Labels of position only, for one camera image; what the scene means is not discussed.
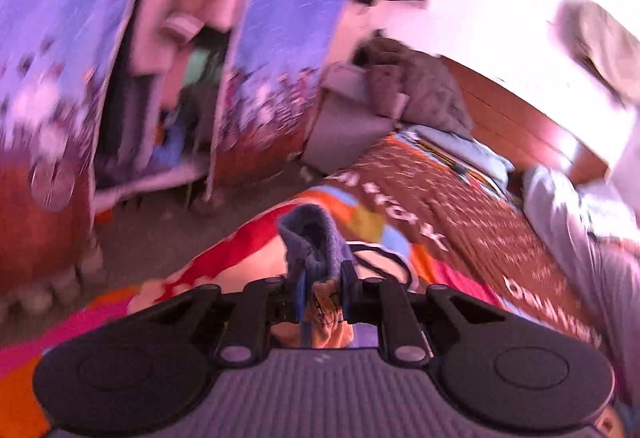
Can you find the light blue pillow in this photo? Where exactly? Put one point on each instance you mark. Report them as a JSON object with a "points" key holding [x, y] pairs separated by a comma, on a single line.
{"points": [[472, 152]]}

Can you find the grey crumpled blanket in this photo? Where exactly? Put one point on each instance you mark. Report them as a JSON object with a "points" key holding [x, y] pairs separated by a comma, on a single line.
{"points": [[604, 270]]}

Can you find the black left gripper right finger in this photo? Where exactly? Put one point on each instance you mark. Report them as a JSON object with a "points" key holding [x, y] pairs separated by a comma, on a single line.
{"points": [[384, 304]]}

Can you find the brown wooden headboard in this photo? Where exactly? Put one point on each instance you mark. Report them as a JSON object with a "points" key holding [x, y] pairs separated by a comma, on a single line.
{"points": [[518, 131]]}

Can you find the beige cloth on wall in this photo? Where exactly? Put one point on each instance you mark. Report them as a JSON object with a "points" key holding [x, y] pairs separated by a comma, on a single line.
{"points": [[599, 43]]}

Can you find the blue bicycle print curtain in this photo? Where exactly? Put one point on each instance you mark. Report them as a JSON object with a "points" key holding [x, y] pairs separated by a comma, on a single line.
{"points": [[108, 98]]}

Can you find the grey bedside cabinet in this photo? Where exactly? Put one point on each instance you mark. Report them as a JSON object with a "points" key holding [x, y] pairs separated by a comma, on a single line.
{"points": [[346, 124]]}

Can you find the blue patterned children pants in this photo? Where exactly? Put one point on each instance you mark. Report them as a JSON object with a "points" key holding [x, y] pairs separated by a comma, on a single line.
{"points": [[315, 252]]}

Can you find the dark quilted jacket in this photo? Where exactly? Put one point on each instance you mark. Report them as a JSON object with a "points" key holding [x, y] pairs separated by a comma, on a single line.
{"points": [[412, 86]]}

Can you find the colourful cartoon monkey bedspread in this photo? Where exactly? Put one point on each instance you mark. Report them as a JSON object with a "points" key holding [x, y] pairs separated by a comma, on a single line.
{"points": [[404, 212]]}

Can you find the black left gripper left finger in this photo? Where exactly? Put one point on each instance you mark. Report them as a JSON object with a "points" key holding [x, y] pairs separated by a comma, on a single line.
{"points": [[261, 304]]}

